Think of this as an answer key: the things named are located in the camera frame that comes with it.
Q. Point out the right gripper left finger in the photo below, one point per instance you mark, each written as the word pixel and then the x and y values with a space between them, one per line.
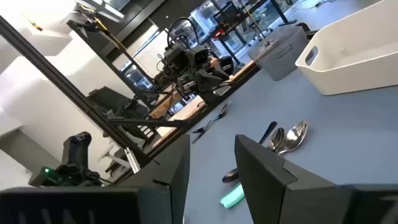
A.
pixel 168 202

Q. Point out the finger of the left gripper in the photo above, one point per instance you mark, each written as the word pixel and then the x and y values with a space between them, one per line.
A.
pixel 220 81
pixel 192 87

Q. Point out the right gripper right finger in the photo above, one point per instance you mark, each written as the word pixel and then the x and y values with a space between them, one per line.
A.
pixel 280 193

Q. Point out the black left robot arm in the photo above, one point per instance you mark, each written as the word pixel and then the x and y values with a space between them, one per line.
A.
pixel 174 62

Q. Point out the black metal shelving rack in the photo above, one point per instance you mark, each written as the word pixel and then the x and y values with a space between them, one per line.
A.
pixel 228 46

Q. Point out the grey plastic bin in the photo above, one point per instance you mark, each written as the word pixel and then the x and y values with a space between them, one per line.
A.
pixel 280 56

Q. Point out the blue table mat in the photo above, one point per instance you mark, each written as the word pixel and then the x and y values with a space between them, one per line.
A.
pixel 342 140

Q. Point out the black ribbed equipment block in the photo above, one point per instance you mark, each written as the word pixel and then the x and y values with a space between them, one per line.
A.
pixel 109 99

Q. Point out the black device with green light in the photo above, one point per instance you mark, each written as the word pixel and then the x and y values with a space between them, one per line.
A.
pixel 76 149

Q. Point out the white plastic bin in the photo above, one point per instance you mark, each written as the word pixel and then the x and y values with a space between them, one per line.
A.
pixel 342 77

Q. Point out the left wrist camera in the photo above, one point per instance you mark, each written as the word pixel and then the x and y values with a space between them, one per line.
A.
pixel 201 56

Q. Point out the silver aluminium bracket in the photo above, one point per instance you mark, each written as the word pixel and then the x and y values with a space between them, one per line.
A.
pixel 132 160

